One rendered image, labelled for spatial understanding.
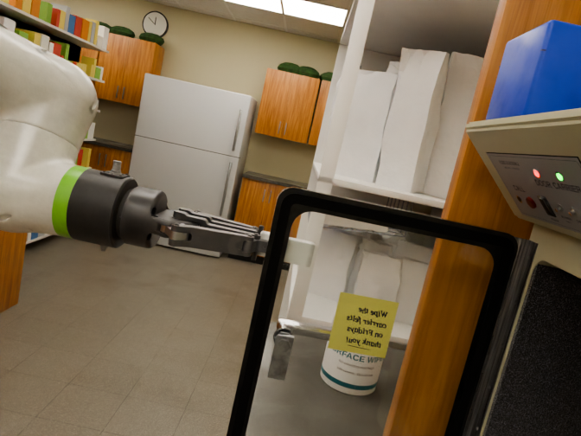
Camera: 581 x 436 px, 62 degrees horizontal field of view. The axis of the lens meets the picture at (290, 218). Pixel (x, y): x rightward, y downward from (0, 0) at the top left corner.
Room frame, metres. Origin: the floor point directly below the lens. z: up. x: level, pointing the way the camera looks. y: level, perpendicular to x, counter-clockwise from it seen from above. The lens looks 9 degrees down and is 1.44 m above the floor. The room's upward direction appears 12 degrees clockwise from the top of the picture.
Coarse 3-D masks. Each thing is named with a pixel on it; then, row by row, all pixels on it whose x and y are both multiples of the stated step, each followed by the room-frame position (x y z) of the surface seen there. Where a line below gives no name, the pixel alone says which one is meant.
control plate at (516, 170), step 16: (496, 160) 0.55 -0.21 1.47; (512, 160) 0.51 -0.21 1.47; (528, 160) 0.47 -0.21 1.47; (544, 160) 0.44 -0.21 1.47; (560, 160) 0.41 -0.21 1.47; (576, 160) 0.39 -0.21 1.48; (512, 176) 0.54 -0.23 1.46; (528, 176) 0.49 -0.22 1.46; (544, 176) 0.46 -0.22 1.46; (576, 176) 0.40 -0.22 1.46; (512, 192) 0.56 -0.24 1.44; (528, 192) 0.51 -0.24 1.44; (544, 192) 0.48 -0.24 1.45; (560, 192) 0.44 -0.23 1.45; (576, 192) 0.41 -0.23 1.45; (528, 208) 0.54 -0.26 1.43; (576, 208) 0.43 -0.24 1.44; (560, 224) 0.48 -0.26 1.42; (576, 224) 0.45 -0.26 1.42
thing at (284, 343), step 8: (280, 336) 0.56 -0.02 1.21; (288, 336) 0.56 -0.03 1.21; (280, 344) 0.55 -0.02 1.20; (288, 344) 0.55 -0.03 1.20; (280, 352) 0.56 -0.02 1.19; (288, 352) 0.56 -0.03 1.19; (272, 360) 0.56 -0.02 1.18; (280, 360) 0.56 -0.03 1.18; (288, 360) 0.56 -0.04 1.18; (272, 368) 0.56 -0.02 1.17; (280, 368) 0.56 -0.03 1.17; (272, 376) 0.56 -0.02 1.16; (280, 376) 0.56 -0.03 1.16
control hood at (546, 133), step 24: (504, 120) 0.49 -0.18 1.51; (528, 120) 0.43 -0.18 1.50; (552, 120) 0.39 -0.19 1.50; (576, 120) 0.36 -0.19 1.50; (480, 144) 0.58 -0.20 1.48; (504, 144) 0.51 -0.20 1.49; (528, 144) 0.45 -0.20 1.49; (552, 144) 0.41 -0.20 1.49; (576, 144) 0.38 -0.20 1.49; (504, 192) 0.59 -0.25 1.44; (528, 216) 0.56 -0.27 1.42
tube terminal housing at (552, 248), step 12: (540, 228) 0.58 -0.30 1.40; (540, 240) 0.58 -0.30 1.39; (552, 240) 0.55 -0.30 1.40; (564, 240) 0.53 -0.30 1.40; (576, 240) 0.51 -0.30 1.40; (540, 252) 0.57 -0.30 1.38; (552, 252) 0.54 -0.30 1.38; (564, 252) 0.52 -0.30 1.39; (576, 252) 0.50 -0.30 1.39; (540, 264) 0.57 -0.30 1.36; (552, 264) 0.54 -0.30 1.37; (564, 264) 0.52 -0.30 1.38; (576, 264) 0.50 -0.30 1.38; (528, 276) 0.58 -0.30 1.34; (576, 276) 0.49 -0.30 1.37; (504, 360) 0.58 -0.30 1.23; (492, 396) 0.58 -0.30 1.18
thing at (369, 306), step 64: (320, 192) 0.58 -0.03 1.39; (320, 256) 0.58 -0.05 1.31; (384, 256) 0.58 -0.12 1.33; (448, 256) 0.59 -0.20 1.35; (320, 320) 0.58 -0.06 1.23; (384, 320) 0.58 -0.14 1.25; (448, 320) 0.59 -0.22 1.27; (320, 384) 0.58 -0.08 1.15; (384, 384) 0.58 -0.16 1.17; (448, 384) 0.59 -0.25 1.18
